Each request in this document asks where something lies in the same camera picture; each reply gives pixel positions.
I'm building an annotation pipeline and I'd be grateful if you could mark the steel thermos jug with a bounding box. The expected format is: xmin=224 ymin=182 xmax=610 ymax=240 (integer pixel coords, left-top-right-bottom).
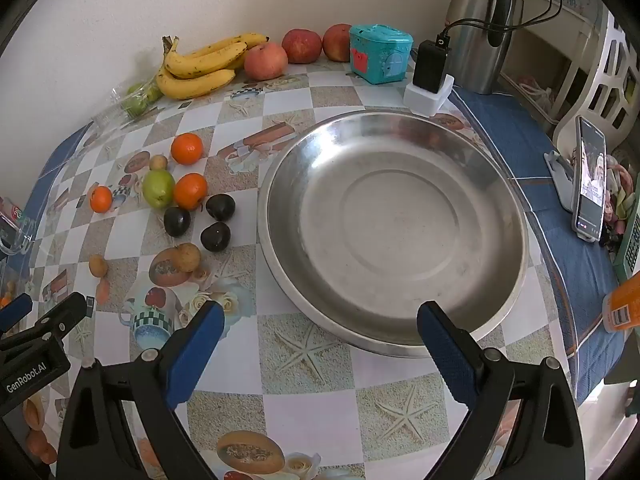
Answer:
xmin=445 ymin=0 xmax=523 ymax=96

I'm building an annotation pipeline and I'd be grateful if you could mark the black charger block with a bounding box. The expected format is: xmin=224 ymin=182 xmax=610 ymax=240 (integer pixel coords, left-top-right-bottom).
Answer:
xmin=412 ymin=35 xmax=451 ymax=94

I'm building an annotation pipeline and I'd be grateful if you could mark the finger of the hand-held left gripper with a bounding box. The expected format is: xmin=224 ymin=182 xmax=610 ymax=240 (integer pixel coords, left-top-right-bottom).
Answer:
xmin=30 ymin=292 xmax=101 ymax=347
xmin=0 ymin=294 xmax=33 ymax=333

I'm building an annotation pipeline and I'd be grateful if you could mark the colourful cloth bundle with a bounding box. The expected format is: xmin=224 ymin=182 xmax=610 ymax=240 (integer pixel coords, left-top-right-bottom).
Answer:
xmin=602 ymin=155 xmax=637 ymax=222

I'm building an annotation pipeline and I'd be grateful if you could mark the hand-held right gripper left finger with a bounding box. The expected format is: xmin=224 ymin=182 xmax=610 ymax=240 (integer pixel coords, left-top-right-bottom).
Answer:
xmin=57 ymin=300 xmax=226 ymax=480

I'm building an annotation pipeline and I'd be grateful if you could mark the green pear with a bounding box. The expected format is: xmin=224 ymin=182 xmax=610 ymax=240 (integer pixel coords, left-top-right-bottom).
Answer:
xmin=142 ymin=169 xmax=177 ymax=210

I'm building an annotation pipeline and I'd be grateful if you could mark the pale pink apple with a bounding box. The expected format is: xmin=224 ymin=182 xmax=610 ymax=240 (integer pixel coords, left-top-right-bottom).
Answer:
xmin=244 ymin=41 xmax=289 ymax=81

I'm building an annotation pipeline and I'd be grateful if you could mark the clear bag of green jujubes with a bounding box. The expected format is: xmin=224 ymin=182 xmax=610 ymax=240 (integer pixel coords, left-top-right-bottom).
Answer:
xmin=90 ymin=80 xmax=166 ymax=133

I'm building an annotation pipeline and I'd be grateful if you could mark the checkered printed tablecloth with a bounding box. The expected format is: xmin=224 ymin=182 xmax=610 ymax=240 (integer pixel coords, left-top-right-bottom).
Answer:
xmin=22 ymin=57 xmax=576 ymax=480

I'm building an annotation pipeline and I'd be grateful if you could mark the yellow banana bunch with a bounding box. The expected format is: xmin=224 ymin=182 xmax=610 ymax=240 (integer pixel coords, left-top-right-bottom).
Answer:
xmin=156 ymin=32 xmax=271 ymax=101

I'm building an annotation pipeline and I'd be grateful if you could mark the pale green keypad device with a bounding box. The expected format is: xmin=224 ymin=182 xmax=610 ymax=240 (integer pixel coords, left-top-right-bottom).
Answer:
xmin=615 ymin=210 xmax=640 ymax=282

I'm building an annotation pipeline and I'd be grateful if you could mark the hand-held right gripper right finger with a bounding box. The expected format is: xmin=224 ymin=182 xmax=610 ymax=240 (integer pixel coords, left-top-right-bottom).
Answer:
xmin=416 ymin=301 xmax=586 ymax=480

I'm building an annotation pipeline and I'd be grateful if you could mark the smartphone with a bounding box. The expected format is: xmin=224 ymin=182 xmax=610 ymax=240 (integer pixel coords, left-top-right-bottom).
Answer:
xmin=572 ymin=115 xmax=608 ymax=243

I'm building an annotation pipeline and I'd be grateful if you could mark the grey phone stand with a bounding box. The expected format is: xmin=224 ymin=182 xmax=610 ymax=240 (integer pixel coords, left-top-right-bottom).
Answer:
xmin=544 ymin=150 xmax=581 ymax=211

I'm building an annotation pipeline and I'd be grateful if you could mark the black charging cable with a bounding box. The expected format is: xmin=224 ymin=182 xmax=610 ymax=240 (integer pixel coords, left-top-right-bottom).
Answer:
xmin=435 ymin=0 xmax=568 ymax=49

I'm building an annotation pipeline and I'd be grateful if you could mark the red apple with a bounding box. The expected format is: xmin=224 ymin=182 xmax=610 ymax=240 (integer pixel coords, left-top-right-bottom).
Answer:
xmin=322 ymin=23 xmax=353 ymax=63
xmin=281 ymin=28 xmax=323 ymax=64

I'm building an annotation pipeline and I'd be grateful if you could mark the large orange tangerine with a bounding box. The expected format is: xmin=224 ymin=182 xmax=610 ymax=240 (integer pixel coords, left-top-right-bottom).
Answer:
xmin=170 ymin=132 xmax=204 ymax=166
xmin=173 ymin=173 xmax=208 ymax=211

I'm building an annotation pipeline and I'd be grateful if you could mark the small orange tangerine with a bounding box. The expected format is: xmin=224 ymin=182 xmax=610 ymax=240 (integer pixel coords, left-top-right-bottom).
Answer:
xmin=89 ymin=186 xmax=113 ymax=214

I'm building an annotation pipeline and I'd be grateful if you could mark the white plastic bag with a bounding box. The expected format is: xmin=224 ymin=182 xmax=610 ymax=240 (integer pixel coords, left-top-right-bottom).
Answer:
xmin=517 ymin=77 xmax=551 ymax=111

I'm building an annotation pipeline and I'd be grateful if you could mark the cream storage rack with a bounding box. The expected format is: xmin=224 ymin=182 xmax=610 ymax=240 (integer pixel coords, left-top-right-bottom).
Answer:
xmin=500 ymin=0 xmax=601 ymax=126

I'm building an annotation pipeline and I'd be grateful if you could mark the orange bottle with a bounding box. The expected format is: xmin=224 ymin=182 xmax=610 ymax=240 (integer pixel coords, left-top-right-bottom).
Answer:
xmin=601 ymin=270 xmax=640 ymax=333

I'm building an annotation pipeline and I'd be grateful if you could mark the large steel basin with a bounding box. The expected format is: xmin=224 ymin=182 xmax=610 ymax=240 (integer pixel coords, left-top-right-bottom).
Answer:
xmin=256 ymin=108 xmax=531 ymax=358

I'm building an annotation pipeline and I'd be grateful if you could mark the dark purple plum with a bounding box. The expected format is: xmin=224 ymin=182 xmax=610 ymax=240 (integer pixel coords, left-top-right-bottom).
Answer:
xmin=205 ymin=193 xmax=236 ymax=222
xmin=163 ymin=206 xmax=192 ymax=237
xmin=200 ymin=222 xmax=232 ymax=252

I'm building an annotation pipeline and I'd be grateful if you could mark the teal toy box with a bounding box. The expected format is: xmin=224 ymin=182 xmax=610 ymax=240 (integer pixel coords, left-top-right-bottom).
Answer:
xmin=349 ymin=24 xmax=414 ymax=84

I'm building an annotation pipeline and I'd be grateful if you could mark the white plastic chair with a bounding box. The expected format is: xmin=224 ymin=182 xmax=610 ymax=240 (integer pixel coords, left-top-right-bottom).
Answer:
xmin=552 ymin=7 xmax=640 ymax=148

